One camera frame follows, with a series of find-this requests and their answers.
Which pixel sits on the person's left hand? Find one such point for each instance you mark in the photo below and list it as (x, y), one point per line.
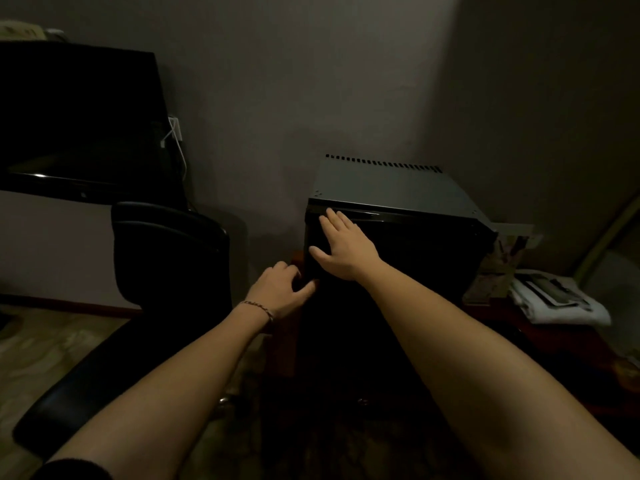
(277, 292)

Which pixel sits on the person's right hand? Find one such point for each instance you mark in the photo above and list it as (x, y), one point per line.
(345, 249)

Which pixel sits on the black mini fridge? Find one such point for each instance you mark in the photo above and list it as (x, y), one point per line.
(390, 189)

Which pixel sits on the person's left forearm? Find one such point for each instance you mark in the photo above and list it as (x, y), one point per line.
(165, 394)

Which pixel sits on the person's right forearm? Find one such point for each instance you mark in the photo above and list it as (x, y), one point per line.
(500, 379)

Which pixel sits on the person's black left sleeve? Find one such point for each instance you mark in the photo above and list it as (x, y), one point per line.
(70, 469)

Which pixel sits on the yellow capped liquid bottle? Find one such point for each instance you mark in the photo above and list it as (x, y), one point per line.
(630, 367)

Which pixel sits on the black office chair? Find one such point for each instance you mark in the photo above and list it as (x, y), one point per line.
(165, 254)

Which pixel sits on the printed brochure stand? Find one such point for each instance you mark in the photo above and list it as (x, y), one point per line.
(495, 264)

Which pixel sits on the white socket with plug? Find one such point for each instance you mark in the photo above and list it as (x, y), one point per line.
(175, 128)

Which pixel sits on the remote controls on black folder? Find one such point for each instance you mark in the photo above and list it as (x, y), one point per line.
(550, 289)

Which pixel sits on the red wooden side cabinet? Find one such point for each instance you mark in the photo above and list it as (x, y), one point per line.
(550, 339)

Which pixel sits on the white folded towel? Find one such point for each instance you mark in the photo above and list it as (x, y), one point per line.
(585, 312)

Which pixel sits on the black television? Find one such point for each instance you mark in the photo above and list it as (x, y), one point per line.
(80, 119)

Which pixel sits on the green wall pipe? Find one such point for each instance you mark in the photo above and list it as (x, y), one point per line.
(607, 234)

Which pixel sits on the white wall panel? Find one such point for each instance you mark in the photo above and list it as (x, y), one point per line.
(620, 294)

